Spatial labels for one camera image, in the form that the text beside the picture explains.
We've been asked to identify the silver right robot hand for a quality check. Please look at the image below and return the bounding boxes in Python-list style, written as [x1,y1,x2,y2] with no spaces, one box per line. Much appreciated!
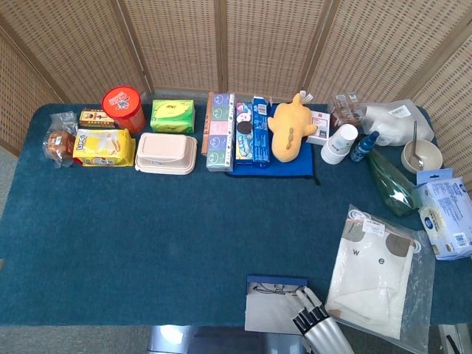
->
[293,286,355,354]

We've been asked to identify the grey blue pouch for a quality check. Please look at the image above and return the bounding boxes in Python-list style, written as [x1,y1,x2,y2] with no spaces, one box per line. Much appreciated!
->
[244,274,309,335]

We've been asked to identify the black eyeglasses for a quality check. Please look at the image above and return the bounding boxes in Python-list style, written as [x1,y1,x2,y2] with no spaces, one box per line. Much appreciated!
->
[250,282,300,296]

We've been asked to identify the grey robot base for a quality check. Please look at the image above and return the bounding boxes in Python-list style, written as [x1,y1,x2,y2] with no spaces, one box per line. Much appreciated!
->
[146,324,309,354]

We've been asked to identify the cream cloth in clear bag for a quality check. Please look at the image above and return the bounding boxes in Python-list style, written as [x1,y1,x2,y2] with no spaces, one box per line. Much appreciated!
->
[320,204,437,354]

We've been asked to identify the blue carpet table cover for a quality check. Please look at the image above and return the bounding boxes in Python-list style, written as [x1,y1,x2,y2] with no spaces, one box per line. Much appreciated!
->
[0,102,472,327]

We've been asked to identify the wrapped bread bun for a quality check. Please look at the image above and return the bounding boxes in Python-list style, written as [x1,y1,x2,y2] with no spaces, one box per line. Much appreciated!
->
[42,112,79,170]

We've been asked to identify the yellow biscuit package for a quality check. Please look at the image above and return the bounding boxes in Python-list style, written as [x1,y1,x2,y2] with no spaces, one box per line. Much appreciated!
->
[72,128,136,168]

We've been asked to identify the blue fabric pouch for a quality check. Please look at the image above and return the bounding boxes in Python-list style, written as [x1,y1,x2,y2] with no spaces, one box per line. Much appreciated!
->
[225,103,322,187]

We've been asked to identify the blue white wipes pack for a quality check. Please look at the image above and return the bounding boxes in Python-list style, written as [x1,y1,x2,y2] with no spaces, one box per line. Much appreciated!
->
[415,167,472,262]

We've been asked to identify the small brown yellow box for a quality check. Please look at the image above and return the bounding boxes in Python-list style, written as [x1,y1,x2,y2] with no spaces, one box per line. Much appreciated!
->
[78,108,116,130]

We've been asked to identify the white paper cup stack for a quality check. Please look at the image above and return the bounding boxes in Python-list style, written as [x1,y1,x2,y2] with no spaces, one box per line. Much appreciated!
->
[320,123,359,165]

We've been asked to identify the blue spray bottle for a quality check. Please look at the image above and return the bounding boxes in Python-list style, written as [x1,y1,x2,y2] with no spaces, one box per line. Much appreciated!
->
[350,130,381,163]

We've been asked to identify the beige lunch box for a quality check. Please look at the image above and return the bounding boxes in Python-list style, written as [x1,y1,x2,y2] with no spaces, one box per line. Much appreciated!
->
[134,132,198,176]

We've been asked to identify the orange canister red lid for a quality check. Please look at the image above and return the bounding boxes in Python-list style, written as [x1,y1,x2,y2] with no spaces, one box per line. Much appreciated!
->
[101,86,147,135]

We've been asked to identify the beige bowl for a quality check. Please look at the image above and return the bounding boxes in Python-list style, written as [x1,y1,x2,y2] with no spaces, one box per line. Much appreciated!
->
[400,139,443,174]

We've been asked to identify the small white box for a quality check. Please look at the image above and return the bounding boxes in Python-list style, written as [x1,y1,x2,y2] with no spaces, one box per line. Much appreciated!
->
[305,109,332,146]

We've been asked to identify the tall blue carton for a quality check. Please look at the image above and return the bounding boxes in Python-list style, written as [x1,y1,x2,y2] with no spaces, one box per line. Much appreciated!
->
[251,95,274,169]

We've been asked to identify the yellow plush toy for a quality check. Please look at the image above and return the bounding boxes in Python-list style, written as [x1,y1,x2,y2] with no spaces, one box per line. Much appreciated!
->
[267,92,319,164]

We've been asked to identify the metal spoon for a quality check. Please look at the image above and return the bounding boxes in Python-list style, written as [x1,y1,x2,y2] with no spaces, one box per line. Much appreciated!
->
[409,120,426,171]

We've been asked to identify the blue sandwich cookie box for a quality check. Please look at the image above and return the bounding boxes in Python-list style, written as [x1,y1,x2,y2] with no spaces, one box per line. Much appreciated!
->
[235,102,254,165]

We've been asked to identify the white plastic bag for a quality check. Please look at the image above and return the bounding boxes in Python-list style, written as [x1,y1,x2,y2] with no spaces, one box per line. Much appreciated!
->
[359,98,436,148]

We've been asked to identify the brown snacks clear package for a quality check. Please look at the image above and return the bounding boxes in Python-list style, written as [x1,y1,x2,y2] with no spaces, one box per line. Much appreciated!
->
[327,91,364,130]

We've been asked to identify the pastel tissue multipack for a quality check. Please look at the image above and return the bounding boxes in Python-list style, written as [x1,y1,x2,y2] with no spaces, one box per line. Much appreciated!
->
[205,92,236,173]

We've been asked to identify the green tissue pack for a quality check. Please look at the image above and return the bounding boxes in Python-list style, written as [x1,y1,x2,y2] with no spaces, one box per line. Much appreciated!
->
[150,99,196,135]

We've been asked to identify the rattan folding screen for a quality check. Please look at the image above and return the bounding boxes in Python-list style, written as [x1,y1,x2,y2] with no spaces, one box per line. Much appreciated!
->
[0,0,472,174]

